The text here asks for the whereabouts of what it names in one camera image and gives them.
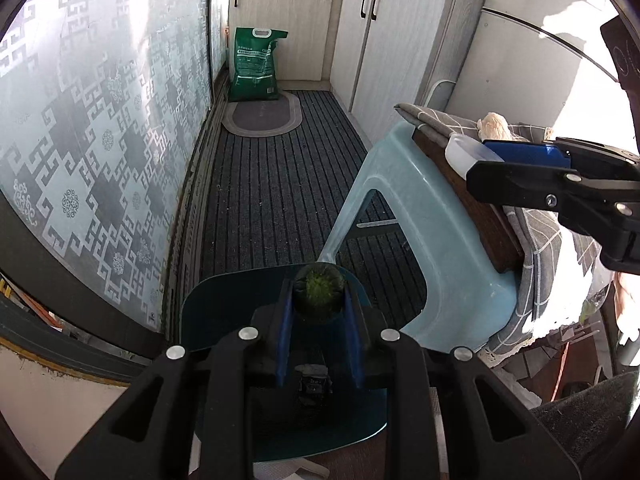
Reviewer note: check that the white tall kitchen cabinet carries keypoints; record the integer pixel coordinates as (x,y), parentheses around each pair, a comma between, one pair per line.
(395,50)

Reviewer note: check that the patterned frosted glass door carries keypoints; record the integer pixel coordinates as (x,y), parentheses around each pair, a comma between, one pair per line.
(100,135)

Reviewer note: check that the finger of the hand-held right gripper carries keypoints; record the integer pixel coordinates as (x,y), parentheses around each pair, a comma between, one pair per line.
(525,152)
(510,180)

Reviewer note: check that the white plastic container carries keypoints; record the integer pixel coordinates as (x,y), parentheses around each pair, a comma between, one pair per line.
(462,152)

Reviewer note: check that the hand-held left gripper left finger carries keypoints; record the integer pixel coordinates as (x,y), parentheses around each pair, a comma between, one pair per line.
(284,335)

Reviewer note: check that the grey checked cloth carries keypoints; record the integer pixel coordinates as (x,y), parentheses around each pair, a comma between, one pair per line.
(542,245)

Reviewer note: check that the person's right forearm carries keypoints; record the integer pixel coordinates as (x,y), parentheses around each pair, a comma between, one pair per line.
(627,305)

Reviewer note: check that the white refrigerator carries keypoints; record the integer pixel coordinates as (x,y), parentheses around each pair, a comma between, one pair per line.
(525,60)

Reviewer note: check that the green sack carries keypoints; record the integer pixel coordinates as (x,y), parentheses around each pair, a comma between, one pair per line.
(255,67)

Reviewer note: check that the beige crumpled paper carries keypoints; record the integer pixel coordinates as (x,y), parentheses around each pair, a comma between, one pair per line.
(492,126)

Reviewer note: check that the dark teal waste bin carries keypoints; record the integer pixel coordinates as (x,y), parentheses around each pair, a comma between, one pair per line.
(225,300)

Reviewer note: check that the grey oval floor mat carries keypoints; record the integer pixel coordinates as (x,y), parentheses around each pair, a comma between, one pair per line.
(262,115)

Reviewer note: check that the light blue plastic stool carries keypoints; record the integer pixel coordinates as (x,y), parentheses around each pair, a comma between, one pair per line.
(450,280)

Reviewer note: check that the green fruit rind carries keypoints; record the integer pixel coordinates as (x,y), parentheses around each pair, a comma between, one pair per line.
(317,287)

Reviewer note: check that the dark grey cloth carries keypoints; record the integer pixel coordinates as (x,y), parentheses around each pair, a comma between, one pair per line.
(590,410)

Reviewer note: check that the white low kitchen cabinet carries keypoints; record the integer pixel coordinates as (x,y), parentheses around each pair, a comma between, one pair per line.
(280,30)

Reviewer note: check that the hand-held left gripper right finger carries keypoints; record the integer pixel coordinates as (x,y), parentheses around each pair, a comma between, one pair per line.
(354,340)

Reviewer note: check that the white plastic chair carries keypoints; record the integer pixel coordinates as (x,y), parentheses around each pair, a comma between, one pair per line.
(437,91)

